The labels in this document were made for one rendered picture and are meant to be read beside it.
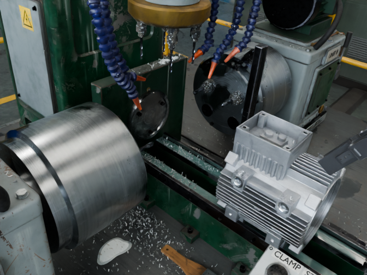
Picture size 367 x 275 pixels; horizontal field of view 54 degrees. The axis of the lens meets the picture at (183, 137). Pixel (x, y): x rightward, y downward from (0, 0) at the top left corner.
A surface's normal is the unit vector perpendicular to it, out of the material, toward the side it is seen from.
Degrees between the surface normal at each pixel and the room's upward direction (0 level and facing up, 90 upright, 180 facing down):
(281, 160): 90
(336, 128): 0
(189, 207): 90
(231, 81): 90
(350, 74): 90
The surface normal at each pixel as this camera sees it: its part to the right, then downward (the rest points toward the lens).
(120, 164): 0.67, -0.08
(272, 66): 0.53, -0.37
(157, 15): -0.24, 0.53
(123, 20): 0.74, 0.42
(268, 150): -0.65, 0.39
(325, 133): 0.07, -0.83
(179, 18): 0.28, 0.56
